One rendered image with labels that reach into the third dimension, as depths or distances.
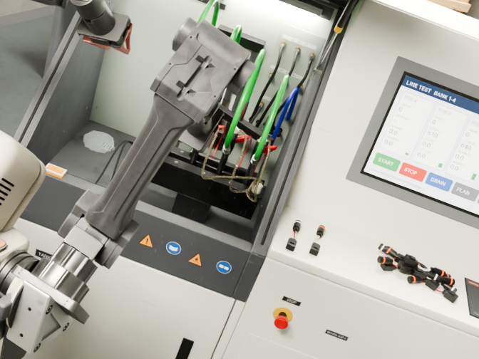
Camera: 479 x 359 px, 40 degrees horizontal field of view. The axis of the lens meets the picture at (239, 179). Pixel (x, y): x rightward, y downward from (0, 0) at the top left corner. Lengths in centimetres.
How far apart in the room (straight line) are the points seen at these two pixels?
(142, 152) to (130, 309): 102
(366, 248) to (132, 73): 90
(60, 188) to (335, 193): 72
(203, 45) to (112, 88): 132
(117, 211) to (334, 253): 85
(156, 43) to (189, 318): 83
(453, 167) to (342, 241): 35
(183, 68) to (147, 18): 123
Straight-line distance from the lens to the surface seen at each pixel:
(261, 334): 183
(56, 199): 175
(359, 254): 178
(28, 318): 104
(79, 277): 105
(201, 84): 83
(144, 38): 208
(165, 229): 168
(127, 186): 96
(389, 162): 181
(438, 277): 181
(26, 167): 105
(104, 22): 141
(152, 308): 185
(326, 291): 171
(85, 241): 106
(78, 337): 202
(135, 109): 217
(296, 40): 198
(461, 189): 186
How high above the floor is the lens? 193
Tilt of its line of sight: 30 degrees down
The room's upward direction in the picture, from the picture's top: 21 degrees clockwise
